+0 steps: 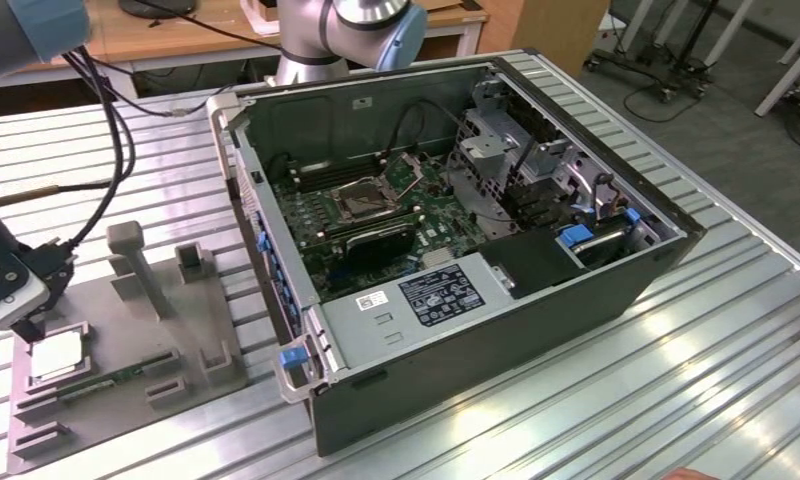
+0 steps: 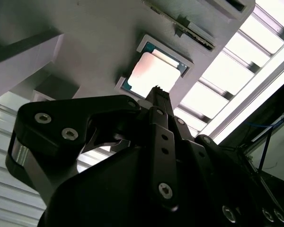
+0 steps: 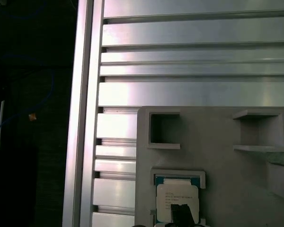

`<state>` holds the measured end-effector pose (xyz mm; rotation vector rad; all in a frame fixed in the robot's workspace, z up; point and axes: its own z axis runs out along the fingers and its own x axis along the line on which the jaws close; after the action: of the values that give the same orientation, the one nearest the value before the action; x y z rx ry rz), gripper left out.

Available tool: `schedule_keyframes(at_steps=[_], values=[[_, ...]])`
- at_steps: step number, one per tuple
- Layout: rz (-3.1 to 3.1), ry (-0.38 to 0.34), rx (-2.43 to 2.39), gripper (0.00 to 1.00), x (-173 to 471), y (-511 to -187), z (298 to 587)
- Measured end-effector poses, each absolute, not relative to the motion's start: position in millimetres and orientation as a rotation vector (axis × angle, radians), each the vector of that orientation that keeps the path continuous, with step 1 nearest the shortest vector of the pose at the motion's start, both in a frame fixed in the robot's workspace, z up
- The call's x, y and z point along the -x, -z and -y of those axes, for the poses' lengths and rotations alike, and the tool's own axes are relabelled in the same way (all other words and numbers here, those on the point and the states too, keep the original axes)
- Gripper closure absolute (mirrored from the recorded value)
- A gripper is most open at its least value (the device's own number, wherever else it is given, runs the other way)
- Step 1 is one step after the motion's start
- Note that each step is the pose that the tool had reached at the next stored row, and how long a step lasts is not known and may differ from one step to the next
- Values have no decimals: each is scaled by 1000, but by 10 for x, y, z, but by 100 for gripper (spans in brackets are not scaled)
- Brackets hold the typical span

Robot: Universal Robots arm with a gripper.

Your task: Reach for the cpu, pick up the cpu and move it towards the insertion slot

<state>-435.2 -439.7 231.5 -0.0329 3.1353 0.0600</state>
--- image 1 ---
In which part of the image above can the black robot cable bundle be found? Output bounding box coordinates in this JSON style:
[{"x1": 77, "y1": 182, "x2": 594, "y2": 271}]
[{"x1": 0, "y1": 47, "x2": 138, "y2": 275}]

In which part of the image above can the white camera on black bracket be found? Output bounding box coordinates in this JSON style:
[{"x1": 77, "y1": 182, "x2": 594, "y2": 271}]
[{"x1": 0, "y1": 249, "x2": 53, "y2": 331}]

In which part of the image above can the grey parts rack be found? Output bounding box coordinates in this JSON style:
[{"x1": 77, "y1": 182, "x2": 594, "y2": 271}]
[{"x1": 5, "y1": 219, "x2": 251, "y2": 476}]

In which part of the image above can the grey power supply unit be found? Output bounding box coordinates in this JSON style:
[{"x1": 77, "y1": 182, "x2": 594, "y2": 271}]
[{"x1": 317, "y1": 252, "x2": 516, "y2": 374}]

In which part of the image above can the silver square CPU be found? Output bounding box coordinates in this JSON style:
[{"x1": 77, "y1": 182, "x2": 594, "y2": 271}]
[{"x1": 29, "y1": 333, "x2": 85, "y2": 382}]

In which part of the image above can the black flat cable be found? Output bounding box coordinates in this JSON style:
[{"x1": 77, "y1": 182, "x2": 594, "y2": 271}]
[{"x1": 508, "y1": 134, "x2": 536, "y2": 177}]

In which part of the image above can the grey metal drive cage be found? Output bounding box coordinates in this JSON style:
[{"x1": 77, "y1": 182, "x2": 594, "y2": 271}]
[{"x1": 449, "y1": 74, "x2": 574, "y2": 201}]

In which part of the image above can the black RAM slot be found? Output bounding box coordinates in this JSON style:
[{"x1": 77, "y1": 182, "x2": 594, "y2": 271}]
[
  {"x1": 317, "y1": 207, "x2": 419, "y2": 237},
  {"x1": 294, "y1": 167, "x2": 382, "y2": 192},
  {"x1": 291, "y1": 158, "x2": 385, "y2": 180}
]

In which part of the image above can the wooden cabinet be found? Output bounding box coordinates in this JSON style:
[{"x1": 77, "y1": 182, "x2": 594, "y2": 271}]
[{"x1": 485, "y1": 0, "x2": 609, "y2": 80}]

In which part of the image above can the blue disk carrier latch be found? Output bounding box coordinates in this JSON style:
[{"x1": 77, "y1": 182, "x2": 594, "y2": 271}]
[{"x1": 557, "y1": 224, "x2": 593, "y2": 257}]

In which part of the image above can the black looped cable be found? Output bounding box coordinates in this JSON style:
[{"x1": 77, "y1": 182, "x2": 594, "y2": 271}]
[{"x1": 379, "y1": 98, "x2": 472, "y2": 156}]

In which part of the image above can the silver disk bay bracket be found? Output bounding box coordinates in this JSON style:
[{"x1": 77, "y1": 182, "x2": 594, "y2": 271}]
[{"x1": 562, "y1": 147, "x2": 632, "y2": 221}]

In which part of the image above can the blue case release latch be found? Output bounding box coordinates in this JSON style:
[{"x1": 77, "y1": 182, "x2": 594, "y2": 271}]
[{"x1": 277, "y1": 346, "x2": 307, "y2": 373}]

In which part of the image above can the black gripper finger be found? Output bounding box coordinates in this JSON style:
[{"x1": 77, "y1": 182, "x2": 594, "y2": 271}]
[{"x1": 10, "y1": 268, "x2": 75, "y2": 344}]

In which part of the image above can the open black PC case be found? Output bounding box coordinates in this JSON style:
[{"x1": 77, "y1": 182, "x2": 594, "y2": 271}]
[{"x1": 205, "y1": 49, "x2": 708, "y2": 457}]

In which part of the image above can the metal socket cover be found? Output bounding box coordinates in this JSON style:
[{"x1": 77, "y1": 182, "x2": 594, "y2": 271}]
[{"x1": 378, "y1": 153, "x2": 429, "y2": 199}]

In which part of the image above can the white table frame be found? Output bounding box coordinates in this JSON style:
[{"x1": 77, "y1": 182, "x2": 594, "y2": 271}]
[
  {"x1": 616, "y1": 0, "x2": 752, "y2": 69},
  {"x1": 752, "y1": 14, "x2": 800, "y2": 117}
]

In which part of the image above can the green motherboard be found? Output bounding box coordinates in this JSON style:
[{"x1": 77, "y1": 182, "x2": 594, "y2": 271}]
[{"x1": 269, "y1": 152, "x2": 488, "y2": 297}]

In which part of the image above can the black wheeled stand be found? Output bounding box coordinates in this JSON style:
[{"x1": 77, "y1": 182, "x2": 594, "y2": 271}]
[{"x1": 584, "y1": 0, "x2": 718, "y2": 105}]

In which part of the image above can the CPU socket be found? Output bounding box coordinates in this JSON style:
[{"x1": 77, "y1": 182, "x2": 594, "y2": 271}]
[{"x1": 329, "y1": 180, "x2": 409, "y2": 226}]

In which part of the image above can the black monitor base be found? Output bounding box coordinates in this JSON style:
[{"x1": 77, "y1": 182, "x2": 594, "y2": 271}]
[{"x1": 118, "y1": 0, "x2": 198, "y2": 17}]

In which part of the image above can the green RAM stick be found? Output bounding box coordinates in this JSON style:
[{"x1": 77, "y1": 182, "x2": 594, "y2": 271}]
[{"x1": 55, "y1": 355, "x2": 178, "y2": 401}]

